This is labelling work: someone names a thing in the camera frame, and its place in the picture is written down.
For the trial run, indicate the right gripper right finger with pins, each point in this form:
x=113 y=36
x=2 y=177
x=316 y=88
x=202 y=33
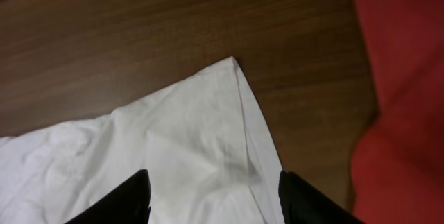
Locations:
x=302 y=203

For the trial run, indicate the white t-shirt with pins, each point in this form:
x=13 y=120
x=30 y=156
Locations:
x=204 y=142

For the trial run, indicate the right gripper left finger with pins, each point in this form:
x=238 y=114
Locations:
x=129 y=203

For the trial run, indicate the red t-shirt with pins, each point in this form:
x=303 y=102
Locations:
x=397 y=166

